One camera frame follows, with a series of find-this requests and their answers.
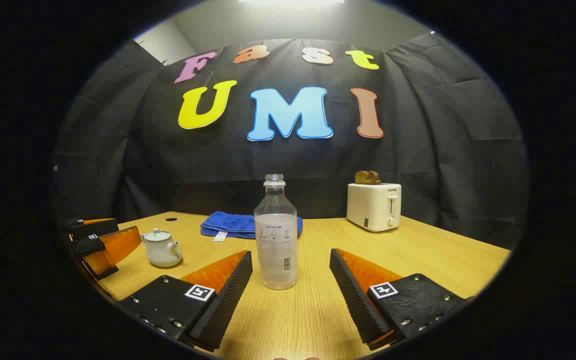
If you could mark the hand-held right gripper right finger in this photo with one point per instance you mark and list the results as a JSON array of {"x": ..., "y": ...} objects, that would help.
[{"x": 353, "y": 300}]

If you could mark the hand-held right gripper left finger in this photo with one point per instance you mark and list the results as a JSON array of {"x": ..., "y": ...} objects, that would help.
[{"x": 228, "y": 300}]

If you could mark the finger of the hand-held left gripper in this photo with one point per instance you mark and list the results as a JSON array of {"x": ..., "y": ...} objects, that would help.
[
  {"x": 118, "y": 247},
  {"x": 95, "y": 227}
]

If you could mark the white ceramic teacup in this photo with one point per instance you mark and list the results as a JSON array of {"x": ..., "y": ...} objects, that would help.
[{"x": 162, "y": 254}]

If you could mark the clear plastic water bottle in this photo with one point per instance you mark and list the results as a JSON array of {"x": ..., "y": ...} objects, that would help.
[{"x": 275, "y": 250}]

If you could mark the folded blue towel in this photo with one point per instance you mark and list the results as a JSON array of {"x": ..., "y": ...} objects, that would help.
[{"x": 233, "y": 223}]

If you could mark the cream white toaster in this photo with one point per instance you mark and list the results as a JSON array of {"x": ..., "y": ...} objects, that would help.
[{"x": 370, "y": 207}]

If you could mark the brown bread slice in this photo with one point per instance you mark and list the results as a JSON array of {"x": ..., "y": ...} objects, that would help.
[
  {"x": 362, "y": 177},
  {"x": 374, "y": 178}
]

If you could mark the black backdrop cloth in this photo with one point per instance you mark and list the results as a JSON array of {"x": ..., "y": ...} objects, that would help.
[{"x": 418, "y": 150}]

